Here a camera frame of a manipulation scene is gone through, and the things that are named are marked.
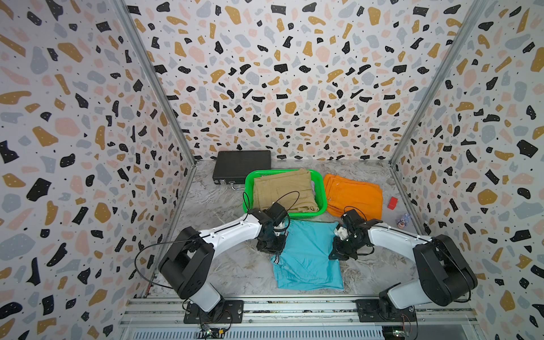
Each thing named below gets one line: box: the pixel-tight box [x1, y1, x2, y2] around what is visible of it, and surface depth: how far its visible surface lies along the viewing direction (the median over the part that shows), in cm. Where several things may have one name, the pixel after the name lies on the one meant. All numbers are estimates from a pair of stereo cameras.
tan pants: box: [253, 167, 320, 214], surface depth 105 cm
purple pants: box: [247, 207, 273, 215], surface depth 67 cm
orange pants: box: [323, 173, 384, 221], surface depth 108 cm
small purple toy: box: [396, 213, 411, 229], surface depth 97 cm
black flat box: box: [212, 150, 272, 185], surface depth 121 cm
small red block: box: [386, 196, 399, 211], surface depth 105 cm
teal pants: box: [270, 219, 345, 291], surface depth 85 cm
